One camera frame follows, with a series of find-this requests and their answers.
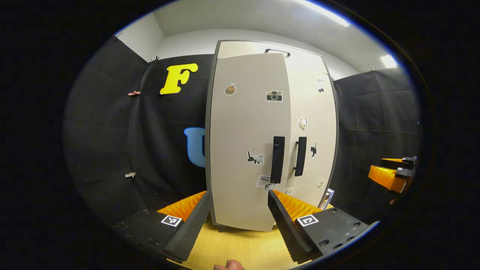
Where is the white shoe cabinet door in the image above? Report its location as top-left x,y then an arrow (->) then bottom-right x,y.
208,52 -> 292,232
283,56 -> 338,209

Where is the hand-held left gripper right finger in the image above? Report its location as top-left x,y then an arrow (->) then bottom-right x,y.
267,189 -> 375,264

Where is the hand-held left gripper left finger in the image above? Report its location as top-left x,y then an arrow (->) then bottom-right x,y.
112,190 -> 212,264

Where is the white shoe cabinet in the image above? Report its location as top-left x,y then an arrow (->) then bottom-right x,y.
204,39 -> 340,233

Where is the black backdrop cloth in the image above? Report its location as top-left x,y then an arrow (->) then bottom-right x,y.
63,36 -> 420,225

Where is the white cabinet drawer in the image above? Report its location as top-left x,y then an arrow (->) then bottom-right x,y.
217,40 -> 324,62

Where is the black door handle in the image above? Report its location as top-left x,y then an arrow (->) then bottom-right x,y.
271,136 -> 285,184
294,136 -> 308,177

